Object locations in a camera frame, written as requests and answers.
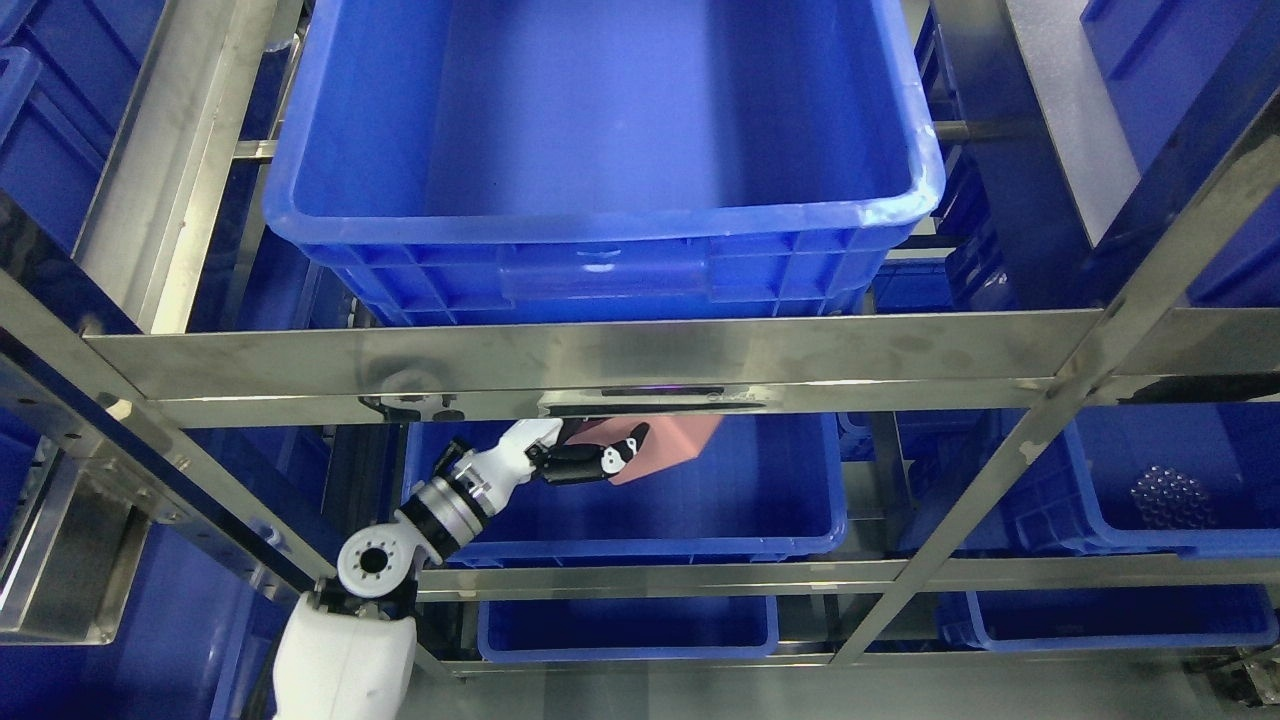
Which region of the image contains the blue bottom right bin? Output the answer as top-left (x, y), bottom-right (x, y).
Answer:
top-left (934, 585), bottom-right (1277, 653)

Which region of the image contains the large blue top bin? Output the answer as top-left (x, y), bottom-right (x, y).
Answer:
top-left (262, 1), bottom-right (945, 325)

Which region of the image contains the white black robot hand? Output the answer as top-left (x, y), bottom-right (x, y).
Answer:
top-left (470, 419), bottom-right (650, 489)

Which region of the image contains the pink plastic storage box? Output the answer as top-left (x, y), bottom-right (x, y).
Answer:
top-left (567, 414), bottom-right (724, 486)

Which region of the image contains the steel shelf rack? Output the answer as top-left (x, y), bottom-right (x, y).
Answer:
top-left (3, 1), bottom-right (1277, 676)

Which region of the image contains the blue middle shelf bin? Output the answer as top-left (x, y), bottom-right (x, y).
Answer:
top-left (448, 414), bottom-right (849, 568)

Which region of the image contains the blue shelf bin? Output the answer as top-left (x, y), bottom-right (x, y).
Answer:
top-left (476, 596), bottom-right (780, 664)
top-left (1000, 404), bottom-right (1279, 559)
top-left (448, 414), bottom-right (849, 568)

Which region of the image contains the metal ball cluster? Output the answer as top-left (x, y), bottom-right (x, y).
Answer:
top-left (1128, 465), bottom-right (1219, 530)

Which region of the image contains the blue right shelf bin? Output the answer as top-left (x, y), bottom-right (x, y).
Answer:
top-left (1000, 404), bottom-right (1279, 559)

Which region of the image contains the blue bottom shelf bin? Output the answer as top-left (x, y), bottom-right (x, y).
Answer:
top-left (476, 596), bottom-right (780, 664)

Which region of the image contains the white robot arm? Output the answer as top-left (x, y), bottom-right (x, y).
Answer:
top-left (271, 442), bottom-right (536, 719)

